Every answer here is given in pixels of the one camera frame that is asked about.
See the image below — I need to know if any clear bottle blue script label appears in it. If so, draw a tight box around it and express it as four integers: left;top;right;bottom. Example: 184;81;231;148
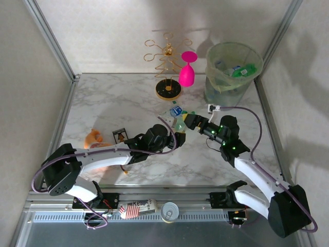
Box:
169;105;184;118

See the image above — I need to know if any clear bottle green cap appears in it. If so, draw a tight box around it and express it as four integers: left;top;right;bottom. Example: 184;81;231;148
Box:
160;100;180;129

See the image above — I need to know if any black card yellow figure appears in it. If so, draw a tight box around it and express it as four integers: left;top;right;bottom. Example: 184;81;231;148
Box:
112;128;128;144

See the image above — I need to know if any orange plush toy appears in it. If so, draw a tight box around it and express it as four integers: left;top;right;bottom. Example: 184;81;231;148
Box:
84;128;113;149

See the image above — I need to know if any green bottle white barcode label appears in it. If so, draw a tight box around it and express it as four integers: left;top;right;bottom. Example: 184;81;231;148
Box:
237;63;258;78

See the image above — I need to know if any translucent waste bin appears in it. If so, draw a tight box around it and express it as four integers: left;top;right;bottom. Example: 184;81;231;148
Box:
204;41;264;111

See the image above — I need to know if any pink wine glass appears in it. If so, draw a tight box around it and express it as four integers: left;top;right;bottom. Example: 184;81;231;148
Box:
178;50;198;87

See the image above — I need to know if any white pouch flag print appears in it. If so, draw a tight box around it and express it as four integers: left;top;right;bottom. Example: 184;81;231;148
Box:
118;198;158;220

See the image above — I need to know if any silver tin can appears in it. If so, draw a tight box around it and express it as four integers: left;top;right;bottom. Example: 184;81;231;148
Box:
160;202;179;224

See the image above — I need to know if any small control board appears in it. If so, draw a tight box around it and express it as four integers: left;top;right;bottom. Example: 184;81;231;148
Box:
228;209;248;224

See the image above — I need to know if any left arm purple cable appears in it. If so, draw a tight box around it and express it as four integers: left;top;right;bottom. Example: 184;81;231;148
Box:
31;116;178;230

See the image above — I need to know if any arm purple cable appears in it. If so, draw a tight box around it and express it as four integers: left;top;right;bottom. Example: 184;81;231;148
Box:
31;116;178;230
218;105;319;234

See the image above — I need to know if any thin black cable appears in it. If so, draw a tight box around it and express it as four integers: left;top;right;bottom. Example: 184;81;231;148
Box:
206;137;222;153

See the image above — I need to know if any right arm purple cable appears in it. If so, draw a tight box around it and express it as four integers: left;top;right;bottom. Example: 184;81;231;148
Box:
218;105;319;234

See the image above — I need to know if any gold wire glass rack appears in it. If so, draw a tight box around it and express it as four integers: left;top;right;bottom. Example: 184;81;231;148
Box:
143;32;193;101

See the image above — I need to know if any aluminium side rail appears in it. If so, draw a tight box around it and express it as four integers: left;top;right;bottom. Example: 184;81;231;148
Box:
9;76;79;247
253;76;318;247

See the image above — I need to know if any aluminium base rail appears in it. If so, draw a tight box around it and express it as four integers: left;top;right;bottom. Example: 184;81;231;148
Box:
25;189;304;224

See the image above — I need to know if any aluminium frame post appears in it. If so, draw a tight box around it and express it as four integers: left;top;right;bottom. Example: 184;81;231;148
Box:
254;0;305;80
22;0;80;82

